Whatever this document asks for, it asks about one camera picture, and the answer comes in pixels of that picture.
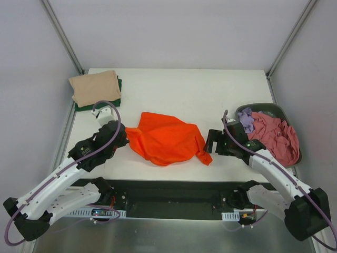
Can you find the orange t-shirt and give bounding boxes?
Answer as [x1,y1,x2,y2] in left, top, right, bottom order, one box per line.
[125,112,213,166]

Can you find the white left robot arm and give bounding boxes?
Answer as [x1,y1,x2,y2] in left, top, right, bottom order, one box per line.
[3,120,128,245]

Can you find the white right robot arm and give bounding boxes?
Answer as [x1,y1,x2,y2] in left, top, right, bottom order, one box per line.
[204,121,331,241]

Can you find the folded dark green t-shirt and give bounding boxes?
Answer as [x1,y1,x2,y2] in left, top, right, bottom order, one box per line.
[74,76,123,112]

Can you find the lavender crumpled t-shirt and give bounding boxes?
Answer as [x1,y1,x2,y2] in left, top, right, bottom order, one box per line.
[237,108,255,134]

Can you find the folded beige t-shirt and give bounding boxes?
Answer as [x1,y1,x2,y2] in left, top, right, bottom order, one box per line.
[68,70,121,108]

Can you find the pink crumpled t-shirt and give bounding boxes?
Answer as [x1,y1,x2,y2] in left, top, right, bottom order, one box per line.
[247,112,300,167]

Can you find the grey-green plastic laundry bin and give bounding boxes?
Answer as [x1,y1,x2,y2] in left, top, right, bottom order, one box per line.
[235,103,302,168]

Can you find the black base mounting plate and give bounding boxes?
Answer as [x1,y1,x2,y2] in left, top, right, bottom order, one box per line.
[68,179,269,220]

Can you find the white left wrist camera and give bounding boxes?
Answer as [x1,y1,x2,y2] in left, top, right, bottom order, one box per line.
[91,106,115,127]

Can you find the white slotted cable duct right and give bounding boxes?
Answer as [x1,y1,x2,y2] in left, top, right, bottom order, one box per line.
[221,211,240,222]

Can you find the white slotted cable duct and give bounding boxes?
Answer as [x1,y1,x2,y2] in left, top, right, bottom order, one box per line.
[66,207,126,219]
[221,211,240,222]

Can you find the white slotted cable duct left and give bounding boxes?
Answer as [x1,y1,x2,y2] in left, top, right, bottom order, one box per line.
[66,207,126,219]

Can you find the aluminium frame rail right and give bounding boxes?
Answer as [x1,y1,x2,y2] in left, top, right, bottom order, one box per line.
[266,0,319,80]

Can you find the aluminium frame rail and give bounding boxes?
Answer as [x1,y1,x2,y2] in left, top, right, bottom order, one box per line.
[39,0,85,75]
[266,0,319,80]

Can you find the aluminium frame rail left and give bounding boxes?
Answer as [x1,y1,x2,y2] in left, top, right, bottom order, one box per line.
[39,0,85,75]

